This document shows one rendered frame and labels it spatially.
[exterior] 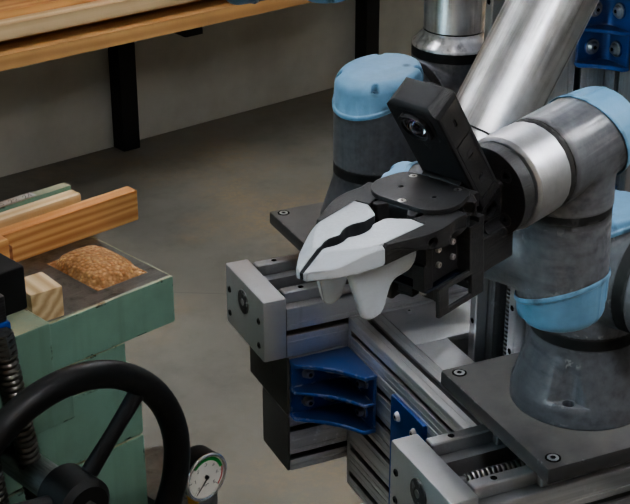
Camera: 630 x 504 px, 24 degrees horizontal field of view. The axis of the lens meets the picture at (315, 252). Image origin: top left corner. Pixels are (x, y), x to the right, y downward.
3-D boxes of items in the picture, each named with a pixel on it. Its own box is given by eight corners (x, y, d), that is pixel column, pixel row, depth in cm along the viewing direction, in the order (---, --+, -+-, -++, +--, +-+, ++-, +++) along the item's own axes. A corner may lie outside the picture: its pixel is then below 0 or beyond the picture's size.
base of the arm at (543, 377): (596, 349, 169) (603, 272, 164) (677, 411, 156) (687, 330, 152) (483, 377, 163) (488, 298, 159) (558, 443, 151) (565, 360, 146)
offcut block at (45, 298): (64, 315, 159) (62, 285, 157) (33, 325, 157) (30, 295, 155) (44, 300, 162) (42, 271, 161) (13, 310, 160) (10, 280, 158)
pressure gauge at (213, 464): (188, 523, 173) (186, 465, 170) (168, 510, 176) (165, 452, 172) (228, 502, 177) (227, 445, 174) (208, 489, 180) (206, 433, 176)
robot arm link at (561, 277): (515, 273, 130) (518, 160, 124) (625, 312, 123) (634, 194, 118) (462, 308, 124) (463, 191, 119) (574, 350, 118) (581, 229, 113)
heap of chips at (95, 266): (97, 291, 164) (96, 276, 163) (46, 264, 171) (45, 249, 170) (147, 272, 169) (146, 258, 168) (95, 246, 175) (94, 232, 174)
